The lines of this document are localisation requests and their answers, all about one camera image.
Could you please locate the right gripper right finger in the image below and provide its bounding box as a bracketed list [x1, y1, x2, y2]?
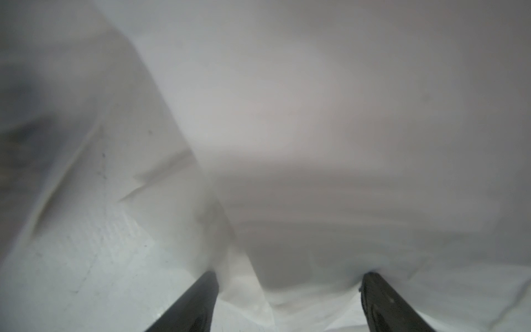
[360, 272, 436, 332]

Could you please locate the white shirt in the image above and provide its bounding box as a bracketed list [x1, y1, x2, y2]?
[1, 1, 530, 331]

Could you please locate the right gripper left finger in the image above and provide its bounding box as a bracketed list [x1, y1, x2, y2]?
[146, 271, 219, 332]

